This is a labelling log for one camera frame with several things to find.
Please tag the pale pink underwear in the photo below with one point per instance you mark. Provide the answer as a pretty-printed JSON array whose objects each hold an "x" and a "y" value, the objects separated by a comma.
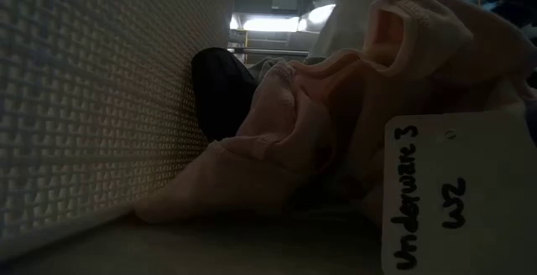
[{"x": 285, "y": 120}]

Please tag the black garment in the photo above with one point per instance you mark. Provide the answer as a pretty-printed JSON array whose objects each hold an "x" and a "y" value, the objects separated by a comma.
[{"x": 222, "y": 94}]

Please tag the bright ceiling light panel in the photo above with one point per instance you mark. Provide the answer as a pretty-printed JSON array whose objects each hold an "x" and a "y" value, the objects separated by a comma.
[{"x": 272, "y": 23}]

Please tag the grey garment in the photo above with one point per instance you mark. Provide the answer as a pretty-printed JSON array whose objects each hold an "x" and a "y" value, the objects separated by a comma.
[{"x": 264, "y": 67}]

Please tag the white handwritten paper tag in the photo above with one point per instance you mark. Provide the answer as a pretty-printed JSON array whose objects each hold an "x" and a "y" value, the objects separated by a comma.
[{"x": 482, "y": 191}]

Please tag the white garment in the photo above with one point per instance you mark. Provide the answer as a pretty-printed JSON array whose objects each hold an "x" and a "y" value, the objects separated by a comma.
[{"x": 344, "y": 15}]

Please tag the white woven plastic bin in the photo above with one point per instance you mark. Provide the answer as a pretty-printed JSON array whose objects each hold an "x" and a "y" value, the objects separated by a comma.
[{"x": 84, "y": 99}]

